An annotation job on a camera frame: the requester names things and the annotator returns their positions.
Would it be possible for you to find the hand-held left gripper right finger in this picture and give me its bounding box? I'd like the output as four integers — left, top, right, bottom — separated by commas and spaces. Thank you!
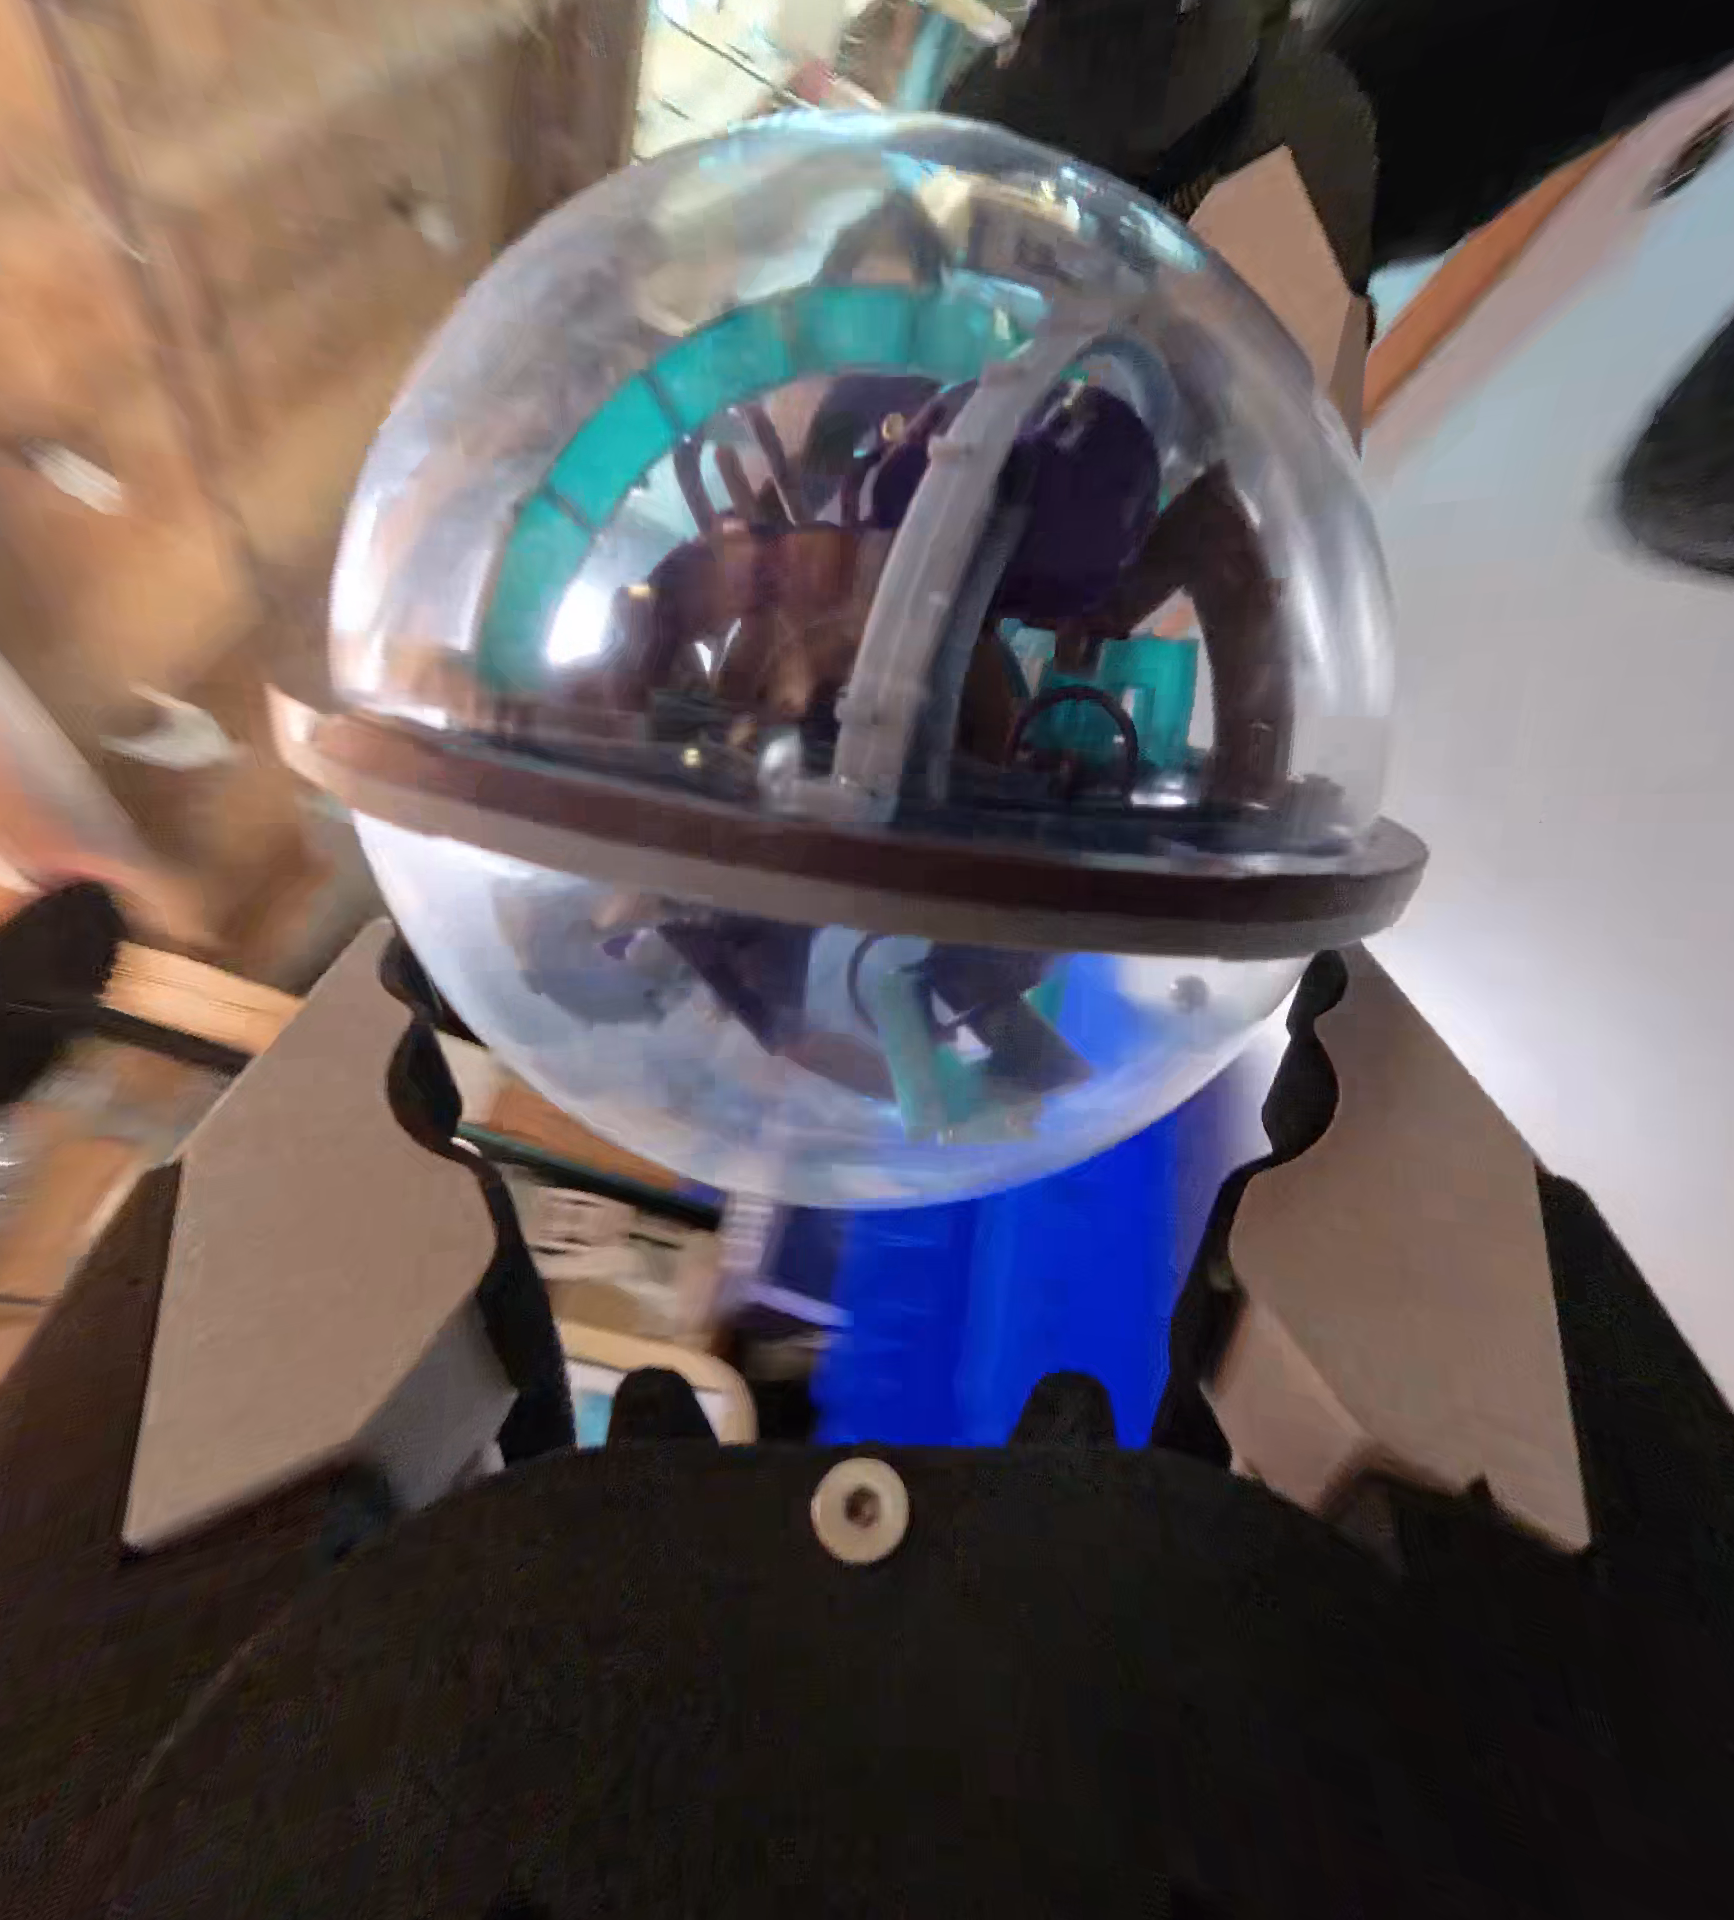
1156, 944, 1599, 1553

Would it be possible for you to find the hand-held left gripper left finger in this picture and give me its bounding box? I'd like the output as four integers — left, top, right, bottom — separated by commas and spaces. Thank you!
120, 914, 580, 1557

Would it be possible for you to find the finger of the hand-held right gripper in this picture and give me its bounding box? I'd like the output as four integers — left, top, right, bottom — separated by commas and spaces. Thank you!
1185, 137, 1376, 456

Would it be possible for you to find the clear plastic maze ball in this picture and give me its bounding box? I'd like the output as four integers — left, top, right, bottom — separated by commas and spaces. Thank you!
266, 107, 1432, 1213

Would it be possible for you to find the blue plastic bin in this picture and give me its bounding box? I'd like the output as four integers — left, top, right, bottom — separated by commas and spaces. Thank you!
723, 959, 1259, 1449

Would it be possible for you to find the black table cable grommet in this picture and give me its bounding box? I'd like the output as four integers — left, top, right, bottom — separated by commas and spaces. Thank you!
1645, 112, 1734, 198

